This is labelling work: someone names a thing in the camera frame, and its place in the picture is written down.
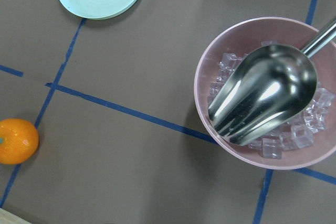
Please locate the orange mandarin fruit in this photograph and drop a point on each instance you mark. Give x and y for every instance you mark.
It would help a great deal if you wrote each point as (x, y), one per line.
(19, 141)

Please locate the pink bowl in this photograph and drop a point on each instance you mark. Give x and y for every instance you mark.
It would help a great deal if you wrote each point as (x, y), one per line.
(243, 38)

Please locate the steel ice scoop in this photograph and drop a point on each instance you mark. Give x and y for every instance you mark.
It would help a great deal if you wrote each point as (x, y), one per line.
(270, 86)

